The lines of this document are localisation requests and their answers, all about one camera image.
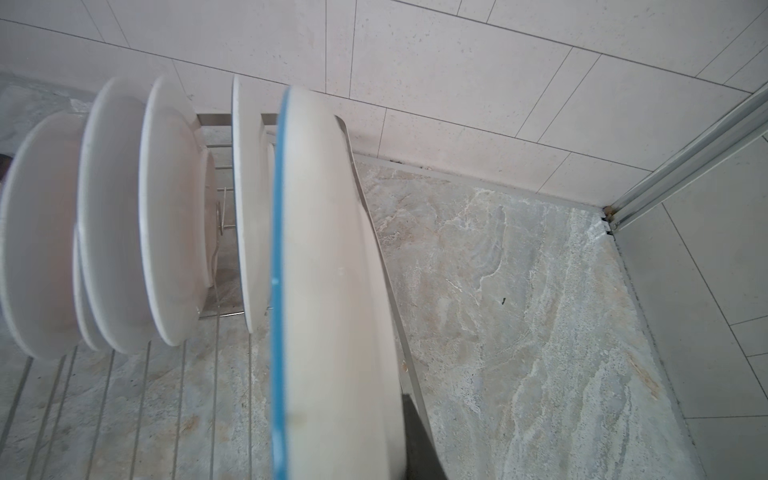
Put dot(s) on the front orange sunburst plate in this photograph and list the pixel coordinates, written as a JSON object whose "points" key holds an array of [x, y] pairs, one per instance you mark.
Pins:
{"points": [[38, 213]]}

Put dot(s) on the orange sunburst plate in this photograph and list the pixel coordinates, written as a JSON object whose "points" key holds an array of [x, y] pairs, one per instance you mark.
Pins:
{"points": [[38, 213], [108, 216]]}

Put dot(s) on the wire metal dish rack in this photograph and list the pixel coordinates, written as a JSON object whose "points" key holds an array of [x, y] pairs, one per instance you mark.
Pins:
{"points": [[197, 411]]}

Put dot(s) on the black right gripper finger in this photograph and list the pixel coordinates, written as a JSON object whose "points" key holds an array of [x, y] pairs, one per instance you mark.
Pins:
{"points": [[422, 462]]}

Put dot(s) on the white watermelon plate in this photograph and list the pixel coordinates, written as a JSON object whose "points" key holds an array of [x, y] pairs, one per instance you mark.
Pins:
{"points": [[336, 408]]}

